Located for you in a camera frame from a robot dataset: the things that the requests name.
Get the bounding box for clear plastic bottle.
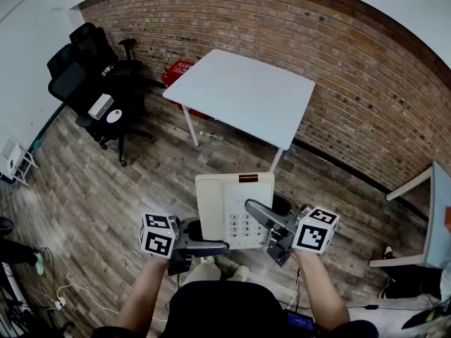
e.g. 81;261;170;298
199;130;225;143

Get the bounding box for black cable with adapter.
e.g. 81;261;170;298
348;303;441;311

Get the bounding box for pale blue table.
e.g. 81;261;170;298
368;160;451;269

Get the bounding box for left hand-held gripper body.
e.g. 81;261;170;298
140;213;193;277

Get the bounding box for black device blue screen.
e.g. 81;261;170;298
285;310;314;330

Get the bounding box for person's right forearm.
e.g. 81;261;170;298
290;250;352;332

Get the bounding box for person's beige trousers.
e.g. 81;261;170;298
181;261;222;288

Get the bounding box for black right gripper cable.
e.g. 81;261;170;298
293;268;301;311

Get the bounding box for white power strip cable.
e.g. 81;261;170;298
52;282;121;316

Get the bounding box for white rectangular box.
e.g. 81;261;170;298
87;94;115;120

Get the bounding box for white desk telephone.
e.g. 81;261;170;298
194;171;276;251

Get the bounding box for person's black shirt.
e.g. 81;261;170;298
91;280;380;338

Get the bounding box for white metal rack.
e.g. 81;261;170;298
13;146;39;187

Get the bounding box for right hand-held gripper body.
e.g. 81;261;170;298
266;206;341;267

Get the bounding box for person's left forearm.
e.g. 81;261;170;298
118;257;171;334

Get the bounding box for black office chair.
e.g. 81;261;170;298
47;43;156;168
68;22;166;91

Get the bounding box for red fire extinguisher box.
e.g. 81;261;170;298
161;60;209;120

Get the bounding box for white square table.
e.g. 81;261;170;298
162;49;316;175

